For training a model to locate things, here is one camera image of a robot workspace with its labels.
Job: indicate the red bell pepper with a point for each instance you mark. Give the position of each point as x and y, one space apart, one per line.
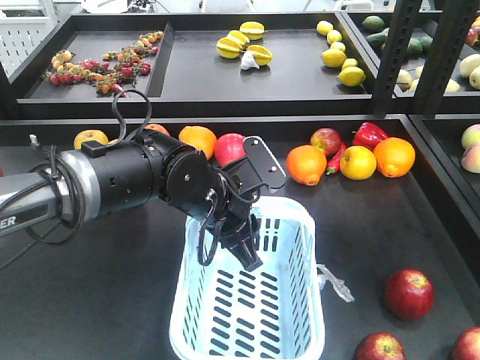
369 135

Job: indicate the orange fruit centre left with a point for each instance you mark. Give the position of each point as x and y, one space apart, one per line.
157 127

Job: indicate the cherry tomato vine pile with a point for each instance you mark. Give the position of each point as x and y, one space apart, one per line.
112 72

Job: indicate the red apple bottom centre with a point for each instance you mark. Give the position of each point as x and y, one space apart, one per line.
379 345

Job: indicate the yellow apple rear left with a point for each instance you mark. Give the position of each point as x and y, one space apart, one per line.
89 135

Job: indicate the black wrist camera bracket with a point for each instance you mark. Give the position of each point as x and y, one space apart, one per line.
264 163

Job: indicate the pink red apple centre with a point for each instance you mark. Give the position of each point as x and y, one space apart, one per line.
229 148

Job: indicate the dark red mango apple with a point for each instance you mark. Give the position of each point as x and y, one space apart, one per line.
326 139

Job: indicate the pale peach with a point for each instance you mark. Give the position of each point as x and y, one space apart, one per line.
470 160
470 136

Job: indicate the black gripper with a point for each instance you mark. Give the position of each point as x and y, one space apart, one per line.
241 189

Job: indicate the pale peach rear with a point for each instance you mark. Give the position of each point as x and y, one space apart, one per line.
470 136

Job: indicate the orange fruit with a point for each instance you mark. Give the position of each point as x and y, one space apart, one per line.
306 164
157 127
199 137
394 157

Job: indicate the clear plastic tag strip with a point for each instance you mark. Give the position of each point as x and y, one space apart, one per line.
338 285

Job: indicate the pale peach front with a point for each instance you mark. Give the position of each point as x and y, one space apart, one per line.
470 160

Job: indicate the light blue plastic basket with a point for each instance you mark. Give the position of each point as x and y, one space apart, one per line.
222 311

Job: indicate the white garlic bulb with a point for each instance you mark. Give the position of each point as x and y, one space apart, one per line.
248 61

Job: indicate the black wooden produce stand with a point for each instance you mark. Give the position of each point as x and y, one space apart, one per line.
107 291

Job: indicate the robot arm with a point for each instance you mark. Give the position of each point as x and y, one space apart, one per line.
71 187

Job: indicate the red chili pepper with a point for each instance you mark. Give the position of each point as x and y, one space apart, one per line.
333 165

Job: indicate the red apple bottom right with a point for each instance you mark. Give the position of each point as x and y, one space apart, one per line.
466 347

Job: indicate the orange fruit right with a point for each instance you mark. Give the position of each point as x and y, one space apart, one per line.
394 157

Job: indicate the yellow apple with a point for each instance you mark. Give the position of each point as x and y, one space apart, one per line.
358 163
89 135

